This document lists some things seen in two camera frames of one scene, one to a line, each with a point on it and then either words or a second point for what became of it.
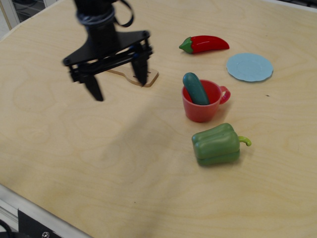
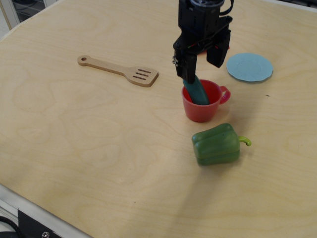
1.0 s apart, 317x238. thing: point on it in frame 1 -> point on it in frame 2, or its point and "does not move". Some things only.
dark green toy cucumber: (195, 89) does not move
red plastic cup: (216, 95) does not move
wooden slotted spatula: (131, 75) does not move
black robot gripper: (105, 48) -> (201, 26)
